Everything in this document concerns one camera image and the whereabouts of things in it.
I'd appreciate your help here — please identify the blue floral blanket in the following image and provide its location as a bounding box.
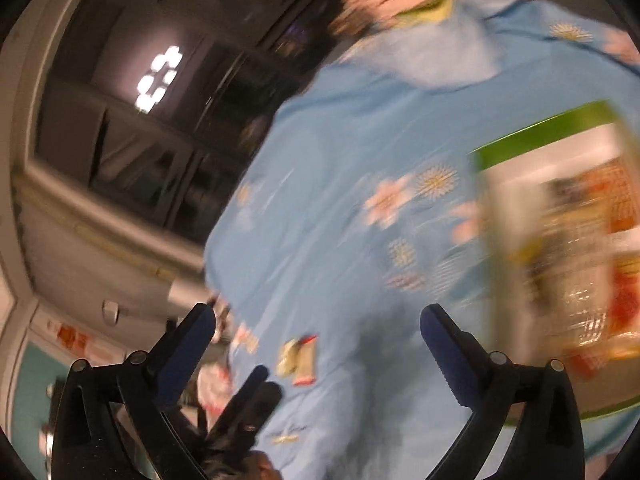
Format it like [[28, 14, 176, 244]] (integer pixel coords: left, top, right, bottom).
[[202, 0, 640, 480]]

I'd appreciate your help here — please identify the pile of snack packets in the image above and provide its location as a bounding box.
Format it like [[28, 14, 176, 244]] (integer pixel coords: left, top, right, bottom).
[[510, 157, 640, 376]]

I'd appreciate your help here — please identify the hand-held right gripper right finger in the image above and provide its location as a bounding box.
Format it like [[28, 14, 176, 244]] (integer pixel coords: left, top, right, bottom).
[[420, 303, 586, 480]]

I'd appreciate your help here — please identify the person's left hand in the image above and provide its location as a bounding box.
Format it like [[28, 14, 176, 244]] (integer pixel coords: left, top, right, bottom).
[[247, 452, 282, 480]]

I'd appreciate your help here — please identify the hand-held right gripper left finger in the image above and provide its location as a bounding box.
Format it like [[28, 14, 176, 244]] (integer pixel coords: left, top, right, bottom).
[[51, 303, 217, 480]]

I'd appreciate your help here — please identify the dark window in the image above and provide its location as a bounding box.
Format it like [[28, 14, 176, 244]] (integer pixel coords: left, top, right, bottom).
[[30, 0, 351, 246]]

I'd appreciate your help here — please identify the yellow snack packet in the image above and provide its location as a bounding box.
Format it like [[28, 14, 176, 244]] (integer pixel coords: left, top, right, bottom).
[[276, 340, 301, 378]]

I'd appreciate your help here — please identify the green and white box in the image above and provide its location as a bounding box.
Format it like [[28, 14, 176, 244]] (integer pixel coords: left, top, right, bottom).
[[470, 100, 640, 428]]

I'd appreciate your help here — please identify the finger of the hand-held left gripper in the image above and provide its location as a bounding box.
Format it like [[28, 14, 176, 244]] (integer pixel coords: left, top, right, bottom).
[[207, 365, 271, 441], [227, 381, 283, 453]]

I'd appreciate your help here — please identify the small red-edged snack packet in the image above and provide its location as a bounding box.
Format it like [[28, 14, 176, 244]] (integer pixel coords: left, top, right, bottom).
[[292, 335, 319, 387]]

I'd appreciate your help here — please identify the blue pillow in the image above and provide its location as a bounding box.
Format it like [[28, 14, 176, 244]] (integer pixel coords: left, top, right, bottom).
[[385, 2, 506, 91]]

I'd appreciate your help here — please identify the red wall sticker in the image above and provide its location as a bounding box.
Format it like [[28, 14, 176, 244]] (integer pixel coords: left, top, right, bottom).
[[55, 325, 91, 356]]

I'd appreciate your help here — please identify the red and white plastic bag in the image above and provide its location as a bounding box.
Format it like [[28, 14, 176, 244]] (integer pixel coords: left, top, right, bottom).
[[197, 360, 236, 413]]

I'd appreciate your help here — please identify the white device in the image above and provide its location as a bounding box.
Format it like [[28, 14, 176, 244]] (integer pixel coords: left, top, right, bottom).
[[167, 280, 213, 308]]

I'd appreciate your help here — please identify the yellow-green packet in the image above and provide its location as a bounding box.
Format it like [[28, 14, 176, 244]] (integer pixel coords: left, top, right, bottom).
[[400, 0, 458, 23]]

